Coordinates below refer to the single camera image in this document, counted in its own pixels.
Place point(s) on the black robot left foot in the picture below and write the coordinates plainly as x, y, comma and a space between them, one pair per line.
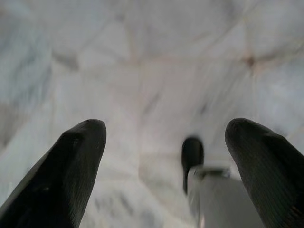
192, 152

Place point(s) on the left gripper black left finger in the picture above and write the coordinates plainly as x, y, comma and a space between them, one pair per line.
61, 180

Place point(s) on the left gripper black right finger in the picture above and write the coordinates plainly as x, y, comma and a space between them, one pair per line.
268, 171

